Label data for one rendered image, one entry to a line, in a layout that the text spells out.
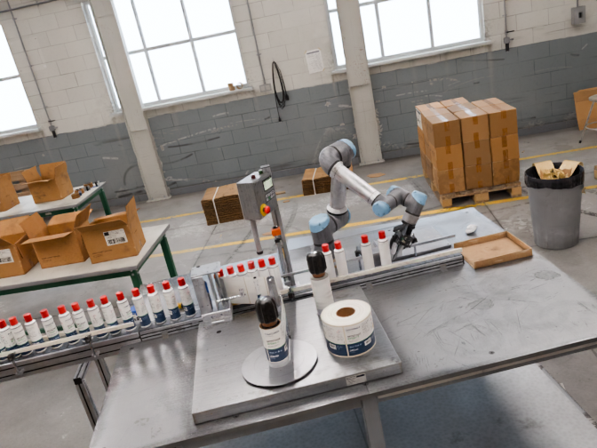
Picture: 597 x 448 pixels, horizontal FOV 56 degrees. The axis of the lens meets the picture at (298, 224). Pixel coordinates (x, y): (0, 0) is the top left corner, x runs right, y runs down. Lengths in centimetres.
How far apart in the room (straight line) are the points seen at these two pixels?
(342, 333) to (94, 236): 244
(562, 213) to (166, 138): 558
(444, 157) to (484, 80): 248
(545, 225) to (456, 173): 139
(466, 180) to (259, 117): 332
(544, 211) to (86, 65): 631
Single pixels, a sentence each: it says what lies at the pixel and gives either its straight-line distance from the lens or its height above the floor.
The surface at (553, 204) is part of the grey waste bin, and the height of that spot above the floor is 41.
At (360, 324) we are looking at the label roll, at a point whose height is 101.
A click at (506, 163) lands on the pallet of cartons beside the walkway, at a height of 36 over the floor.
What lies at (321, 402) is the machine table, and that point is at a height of 83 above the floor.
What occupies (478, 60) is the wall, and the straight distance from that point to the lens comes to 812.
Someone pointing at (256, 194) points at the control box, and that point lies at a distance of 263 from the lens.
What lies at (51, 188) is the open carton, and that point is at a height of 92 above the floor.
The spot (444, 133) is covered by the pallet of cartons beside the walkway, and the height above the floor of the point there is 77.
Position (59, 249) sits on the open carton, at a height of 91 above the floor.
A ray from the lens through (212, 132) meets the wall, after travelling 824.
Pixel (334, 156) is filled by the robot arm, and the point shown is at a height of 146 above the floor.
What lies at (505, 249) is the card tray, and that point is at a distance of 307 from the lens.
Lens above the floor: 215
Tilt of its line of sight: 20 degrees down
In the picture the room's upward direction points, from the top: 12 degrees counter-clockwise
